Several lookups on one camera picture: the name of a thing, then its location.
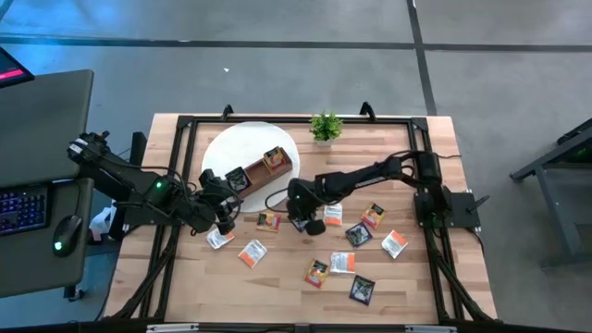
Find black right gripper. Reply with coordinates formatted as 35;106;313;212
286;178;327;236

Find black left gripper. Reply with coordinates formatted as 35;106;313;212
198;167;245;236

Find orange fruit tea bag packet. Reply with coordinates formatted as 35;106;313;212
255;211;282;233
360;202;387;231
302;258;330;290
262;145;287;169

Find white and orange tea packet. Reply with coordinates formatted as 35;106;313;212
323;203;344;228
205;228;236;251
380;228;410;260
329;252;357;275
237;239;269;270

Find wooden tea organizer box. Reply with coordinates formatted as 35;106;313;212
225;145;294;201

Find white round plate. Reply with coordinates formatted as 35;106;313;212
201;120;302;214

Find green plant in white pot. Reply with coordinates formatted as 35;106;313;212
308;109;345;148

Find white plastic bag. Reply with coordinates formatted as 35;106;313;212
87;205;119;244

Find black computer mouse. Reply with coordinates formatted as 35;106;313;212
51;214;84;258

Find grey desk top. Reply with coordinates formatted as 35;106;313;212
0;68;95;189

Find backlit black keyboard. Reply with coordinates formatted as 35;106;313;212
0;184;50;238

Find grey keyboard shelf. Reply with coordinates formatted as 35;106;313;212
0;178;95;300

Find grey metal stand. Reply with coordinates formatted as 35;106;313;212
509;117;592;272

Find monitor with pink screen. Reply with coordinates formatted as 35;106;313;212
0;45;36;89

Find black metal table frame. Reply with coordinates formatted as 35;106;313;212
104;101;500;333

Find silver aluminium rail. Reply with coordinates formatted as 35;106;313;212
405;325;458;333
146;323;200;333

